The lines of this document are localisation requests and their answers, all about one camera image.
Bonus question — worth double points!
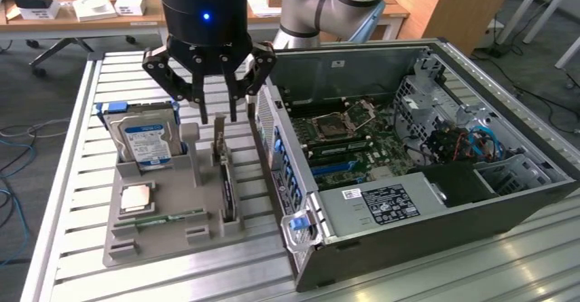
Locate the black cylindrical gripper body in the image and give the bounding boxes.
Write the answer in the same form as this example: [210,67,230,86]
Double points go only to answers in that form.
[157,0,254,76]

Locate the black graphics card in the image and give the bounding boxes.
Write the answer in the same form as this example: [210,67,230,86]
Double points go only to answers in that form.
[210,111,241,224]

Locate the blue expansion slot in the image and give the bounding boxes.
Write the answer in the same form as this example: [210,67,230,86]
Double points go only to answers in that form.
[312,160,359,176]

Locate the white paper sheets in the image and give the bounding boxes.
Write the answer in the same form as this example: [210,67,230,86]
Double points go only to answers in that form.
[246,0,285,18]

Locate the white box with label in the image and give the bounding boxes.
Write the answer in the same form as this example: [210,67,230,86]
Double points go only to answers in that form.
[113,0,149,17]

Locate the CPU socket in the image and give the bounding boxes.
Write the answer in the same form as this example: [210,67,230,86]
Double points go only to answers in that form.
[312,113,353,139]

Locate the white flat box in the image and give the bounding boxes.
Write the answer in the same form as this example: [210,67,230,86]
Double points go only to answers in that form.
[71,0,119,22]

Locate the metal socket cover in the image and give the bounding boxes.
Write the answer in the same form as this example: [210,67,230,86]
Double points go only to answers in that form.
[342,99,379,120]

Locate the installed RAM stick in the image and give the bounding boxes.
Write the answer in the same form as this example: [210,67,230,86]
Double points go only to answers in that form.
[309,140,372,157]

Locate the grey parts rack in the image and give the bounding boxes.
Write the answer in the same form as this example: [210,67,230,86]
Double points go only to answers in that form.
[103,121,250,269]

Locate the green motherboard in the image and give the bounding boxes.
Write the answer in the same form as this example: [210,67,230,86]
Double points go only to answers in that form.
[289,97,424,191]

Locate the white box with black lid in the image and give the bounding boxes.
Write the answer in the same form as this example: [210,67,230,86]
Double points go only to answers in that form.
[12,0,62,20]

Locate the silver CPU chip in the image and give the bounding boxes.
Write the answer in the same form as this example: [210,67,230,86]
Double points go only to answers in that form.
[119,184,154,215]

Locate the metal drive cage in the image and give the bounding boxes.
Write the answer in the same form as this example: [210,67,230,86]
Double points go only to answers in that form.
[393,74,457,147]

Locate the green RAM stick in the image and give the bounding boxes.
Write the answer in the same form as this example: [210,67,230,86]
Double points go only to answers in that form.
[113,209,206,229]

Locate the blue case latch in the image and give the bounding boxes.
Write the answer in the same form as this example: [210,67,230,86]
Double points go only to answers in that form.
[289,216,314,231]

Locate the wooden cabinet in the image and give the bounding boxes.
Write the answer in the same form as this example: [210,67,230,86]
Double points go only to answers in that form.
[384,0,520,54]

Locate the grey power supply unit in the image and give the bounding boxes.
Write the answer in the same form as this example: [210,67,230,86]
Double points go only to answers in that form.
[316,172,449,239]

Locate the black power strip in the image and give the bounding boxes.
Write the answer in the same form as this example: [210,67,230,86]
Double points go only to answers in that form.
[485,43,512,59]

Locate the black open PC case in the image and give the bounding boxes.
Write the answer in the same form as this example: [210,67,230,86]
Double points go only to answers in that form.
[246,37,580,293]

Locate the metal disk bay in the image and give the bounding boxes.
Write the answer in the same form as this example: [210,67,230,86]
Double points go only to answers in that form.
[472,153,554,198]

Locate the hard disk with blue bracket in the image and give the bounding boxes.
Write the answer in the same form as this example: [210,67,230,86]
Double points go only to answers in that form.
[95,99,190,173]

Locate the grey floor cable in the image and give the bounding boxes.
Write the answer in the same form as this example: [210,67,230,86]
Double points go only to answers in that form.
[0,117,73,139]

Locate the blue floor cable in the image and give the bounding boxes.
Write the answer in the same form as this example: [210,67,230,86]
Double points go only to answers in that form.
[0,138,36,267]

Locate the red wire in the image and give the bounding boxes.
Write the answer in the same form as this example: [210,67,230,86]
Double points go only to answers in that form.
[455,131,469,161]

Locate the blue wire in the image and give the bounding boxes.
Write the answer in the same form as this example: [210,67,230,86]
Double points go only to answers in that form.
[468,124,506,163]

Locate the white table frame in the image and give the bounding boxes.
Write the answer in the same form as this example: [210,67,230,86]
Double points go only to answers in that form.
[495,0,580,69]

